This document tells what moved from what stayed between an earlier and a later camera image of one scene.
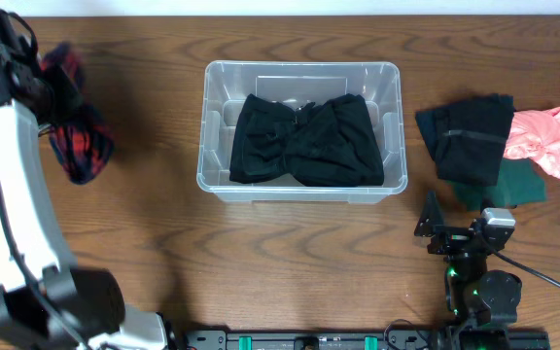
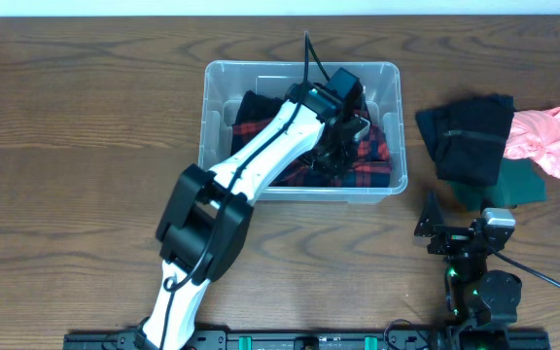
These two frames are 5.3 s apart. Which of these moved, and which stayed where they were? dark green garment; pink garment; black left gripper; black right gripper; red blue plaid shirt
Moved: red blue plaid shirt; black left gripper
Stayed: black right gripper; pink garment; dark green garment
